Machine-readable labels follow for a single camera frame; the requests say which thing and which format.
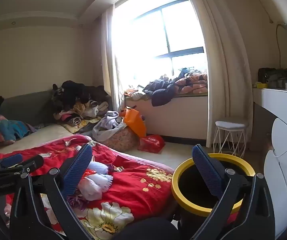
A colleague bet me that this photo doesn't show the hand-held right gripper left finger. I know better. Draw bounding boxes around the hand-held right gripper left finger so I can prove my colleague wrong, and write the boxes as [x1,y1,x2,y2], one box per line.
[10,144,94,240]

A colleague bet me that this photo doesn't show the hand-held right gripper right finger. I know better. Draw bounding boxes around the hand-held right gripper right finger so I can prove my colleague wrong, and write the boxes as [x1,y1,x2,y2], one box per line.
[191,144,276,240]

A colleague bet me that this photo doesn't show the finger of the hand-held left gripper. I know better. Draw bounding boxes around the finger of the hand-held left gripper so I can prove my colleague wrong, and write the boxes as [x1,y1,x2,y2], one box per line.
[15,154,44,175]
[0,153,25,174]

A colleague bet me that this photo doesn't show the yellow-rimmed black trash bin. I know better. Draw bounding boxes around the yellow-rimmed black trash bin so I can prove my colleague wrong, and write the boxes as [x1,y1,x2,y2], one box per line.
[171,153,256,240]

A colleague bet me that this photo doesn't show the white foam mesh sleeve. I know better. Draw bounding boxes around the white foam mesh sleeve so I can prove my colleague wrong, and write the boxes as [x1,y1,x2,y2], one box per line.
[87,160,111,175]

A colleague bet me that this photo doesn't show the white fan-shaped foam net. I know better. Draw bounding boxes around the white fan-shaped foam net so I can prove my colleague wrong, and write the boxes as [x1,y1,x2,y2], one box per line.
[77,174,114,200]

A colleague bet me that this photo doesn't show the purple snack wrapper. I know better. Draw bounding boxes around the purple snack wrapper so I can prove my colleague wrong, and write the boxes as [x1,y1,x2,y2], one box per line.
[66,195,86,212]

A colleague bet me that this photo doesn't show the beige mattress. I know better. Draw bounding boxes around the beige mattress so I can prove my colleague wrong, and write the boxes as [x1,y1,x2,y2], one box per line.
[0,124,89,165]

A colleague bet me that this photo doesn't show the colourful patterned cloth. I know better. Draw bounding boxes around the colourful patterned cloth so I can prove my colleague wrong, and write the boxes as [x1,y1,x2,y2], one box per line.
[0,112,30,144]

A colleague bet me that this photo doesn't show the pale lilac garment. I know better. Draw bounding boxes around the pale lilac garment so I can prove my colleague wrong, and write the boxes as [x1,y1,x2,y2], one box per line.
[92,110,127,142]

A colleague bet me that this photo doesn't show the grey headboard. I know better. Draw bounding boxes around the grey headboard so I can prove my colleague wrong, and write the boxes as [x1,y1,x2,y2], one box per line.
[0,90,114,130]

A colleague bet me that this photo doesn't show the white window seat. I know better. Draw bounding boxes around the white window seat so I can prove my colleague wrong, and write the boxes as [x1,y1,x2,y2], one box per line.
[125,94,209,140]

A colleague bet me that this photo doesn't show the red plastic bag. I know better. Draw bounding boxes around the red plastic bag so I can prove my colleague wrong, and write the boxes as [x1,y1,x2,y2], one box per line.
[138,134,166,153]

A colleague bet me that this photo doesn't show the red floral blanket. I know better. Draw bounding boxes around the red floral blanket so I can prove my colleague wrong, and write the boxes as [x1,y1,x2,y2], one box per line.
[0,134,175,240]

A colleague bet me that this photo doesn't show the orange paper bag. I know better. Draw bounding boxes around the orange paper bag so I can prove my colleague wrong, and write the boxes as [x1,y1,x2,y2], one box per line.
[120,106,147,138]

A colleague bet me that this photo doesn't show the pile of mixed clothes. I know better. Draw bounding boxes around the pile of mixed clothes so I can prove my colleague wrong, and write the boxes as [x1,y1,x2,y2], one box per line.
[51,80,112,133]

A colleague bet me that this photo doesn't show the white scalloped cabinet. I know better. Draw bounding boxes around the white scalloped cabinet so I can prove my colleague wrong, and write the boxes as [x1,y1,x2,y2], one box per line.
[263,117,287,237]

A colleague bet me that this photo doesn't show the orange patterned quilt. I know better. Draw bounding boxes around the orange patterned quilt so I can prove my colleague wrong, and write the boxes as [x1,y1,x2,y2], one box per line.
[175,67,208,95]

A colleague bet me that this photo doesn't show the dark jacket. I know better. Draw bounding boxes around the dark jacket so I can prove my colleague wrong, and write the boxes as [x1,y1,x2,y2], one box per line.
[143,79,184,107]

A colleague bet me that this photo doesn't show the light clothes heap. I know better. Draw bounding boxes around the light clothes heap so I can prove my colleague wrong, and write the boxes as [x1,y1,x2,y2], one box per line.
[123,85,149,102]

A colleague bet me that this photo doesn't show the white dressing table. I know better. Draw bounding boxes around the white dressing table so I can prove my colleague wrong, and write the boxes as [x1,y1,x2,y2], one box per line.
[252,87,287,130]

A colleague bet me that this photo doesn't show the wide beige curtain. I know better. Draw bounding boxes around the wide beige curtain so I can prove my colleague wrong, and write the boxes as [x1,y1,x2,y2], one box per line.
[180,0,255,148]

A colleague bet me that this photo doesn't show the dark bag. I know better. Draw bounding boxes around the dark bag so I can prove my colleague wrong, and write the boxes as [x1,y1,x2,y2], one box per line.
[258,67,287,88]

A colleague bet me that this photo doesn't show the narrow beige curtain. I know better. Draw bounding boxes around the narrow beige curtain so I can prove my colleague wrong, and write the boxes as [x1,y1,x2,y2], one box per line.
[101,5,126,110]

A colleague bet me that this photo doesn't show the white wire stool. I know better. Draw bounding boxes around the white wire stool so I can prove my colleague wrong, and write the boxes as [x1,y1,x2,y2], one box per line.
[213,117,249,158]

